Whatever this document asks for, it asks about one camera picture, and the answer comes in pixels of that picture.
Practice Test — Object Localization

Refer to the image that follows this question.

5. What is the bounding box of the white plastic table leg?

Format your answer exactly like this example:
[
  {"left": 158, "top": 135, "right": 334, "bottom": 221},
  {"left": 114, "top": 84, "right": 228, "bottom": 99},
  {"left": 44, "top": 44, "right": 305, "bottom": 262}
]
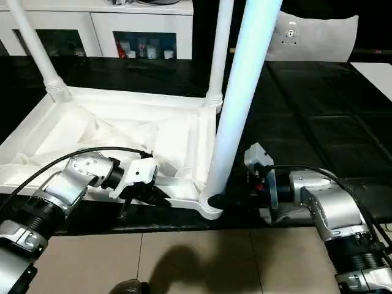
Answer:
[
  {"left": 4, "top": 0, "right": 74, "bottom": 104},
  {"left": 198, "top": 0, "right": 285, "bottom": 215},
  {"left": 204, "top": 0, "right": 234, "bottom": 107}
]

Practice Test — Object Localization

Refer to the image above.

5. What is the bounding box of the dark robot foot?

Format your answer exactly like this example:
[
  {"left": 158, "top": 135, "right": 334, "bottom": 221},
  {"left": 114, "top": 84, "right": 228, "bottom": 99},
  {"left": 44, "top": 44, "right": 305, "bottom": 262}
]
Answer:
[{"left": 112, "top": 278, "right": 151, "bottom": 294}]

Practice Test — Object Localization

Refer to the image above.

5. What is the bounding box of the black work mat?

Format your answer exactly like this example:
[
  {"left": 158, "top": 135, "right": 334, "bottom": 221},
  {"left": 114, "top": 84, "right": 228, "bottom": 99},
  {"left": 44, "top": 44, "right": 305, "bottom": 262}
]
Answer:
[{"left": 0, "top": 55, "right": 392, "bottom": 237}]

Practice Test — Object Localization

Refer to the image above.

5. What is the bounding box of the black sofa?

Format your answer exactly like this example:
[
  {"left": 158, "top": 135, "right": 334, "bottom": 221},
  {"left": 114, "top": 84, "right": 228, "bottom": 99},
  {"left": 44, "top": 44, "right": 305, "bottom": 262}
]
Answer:
[{"left": 192, "top": 0, "right": 392, "bottom": 62}]

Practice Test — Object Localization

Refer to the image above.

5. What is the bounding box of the light grey pillow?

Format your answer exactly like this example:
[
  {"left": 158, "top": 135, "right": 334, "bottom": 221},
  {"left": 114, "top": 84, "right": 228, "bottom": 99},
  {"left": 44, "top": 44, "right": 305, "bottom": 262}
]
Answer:
[{"left": 265, "top": 10, "right": 360, "bottom": 62}]

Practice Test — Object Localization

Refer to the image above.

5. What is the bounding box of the white flat board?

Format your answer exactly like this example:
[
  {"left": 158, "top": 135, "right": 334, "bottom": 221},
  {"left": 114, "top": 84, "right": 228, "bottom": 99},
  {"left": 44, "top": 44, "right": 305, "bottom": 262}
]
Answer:
[{"left": 350, "top": 61, "right": 392, "bottom": 102}]

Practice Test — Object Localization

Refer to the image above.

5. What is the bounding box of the white cabinet with glass doors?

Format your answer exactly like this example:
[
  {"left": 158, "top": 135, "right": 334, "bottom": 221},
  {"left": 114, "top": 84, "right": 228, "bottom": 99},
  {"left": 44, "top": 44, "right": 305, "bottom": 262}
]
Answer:
[{"left": 0, "top": 0, "right": 195, "bottom": 59}]

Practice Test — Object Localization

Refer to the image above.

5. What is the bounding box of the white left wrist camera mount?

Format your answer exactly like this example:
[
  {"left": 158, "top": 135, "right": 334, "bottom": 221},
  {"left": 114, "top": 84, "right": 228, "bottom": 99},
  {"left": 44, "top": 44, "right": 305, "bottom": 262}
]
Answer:
[{"left": 108, "top": 157, "right": 159, "bottom": 200}]

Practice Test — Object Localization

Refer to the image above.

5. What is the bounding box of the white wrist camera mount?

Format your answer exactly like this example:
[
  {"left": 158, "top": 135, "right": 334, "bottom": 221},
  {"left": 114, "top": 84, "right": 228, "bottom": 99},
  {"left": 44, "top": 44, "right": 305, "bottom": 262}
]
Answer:
[
  {"left": 108, "top": 157, "right": 159, "bottom": 200},
  {"left": 244, "top": 141, "right": 280, "bottom": 211}
]

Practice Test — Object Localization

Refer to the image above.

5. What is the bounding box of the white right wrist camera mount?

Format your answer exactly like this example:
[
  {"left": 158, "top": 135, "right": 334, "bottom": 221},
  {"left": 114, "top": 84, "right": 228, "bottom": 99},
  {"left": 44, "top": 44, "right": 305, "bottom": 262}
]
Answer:
[{"left": 244, "top": 141, "right": 280, "bottom": 211}]

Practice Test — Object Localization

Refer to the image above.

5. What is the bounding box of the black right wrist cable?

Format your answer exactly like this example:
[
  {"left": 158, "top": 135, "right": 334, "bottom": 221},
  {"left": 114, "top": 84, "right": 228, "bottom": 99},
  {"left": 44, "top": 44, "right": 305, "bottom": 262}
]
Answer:
[{"left": 262, "top": 164, "right": 392, "bottom": 276}]

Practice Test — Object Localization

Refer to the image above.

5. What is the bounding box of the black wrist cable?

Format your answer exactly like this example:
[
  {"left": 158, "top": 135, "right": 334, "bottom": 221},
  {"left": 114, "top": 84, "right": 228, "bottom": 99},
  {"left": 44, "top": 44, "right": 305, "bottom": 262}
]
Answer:
[
  {"left": 0, "top": 146, "right": 154, "bottom": 212},
  {"left": 262, "top": 164, "right": 392, "bottom": 276}
]

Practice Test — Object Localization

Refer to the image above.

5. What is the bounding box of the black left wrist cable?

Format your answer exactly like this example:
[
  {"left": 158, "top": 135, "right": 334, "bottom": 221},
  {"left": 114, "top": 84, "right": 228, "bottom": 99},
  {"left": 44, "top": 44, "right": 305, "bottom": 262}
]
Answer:
[{"left": 0, "top": 146, "right": 154, "bottom": 212}]

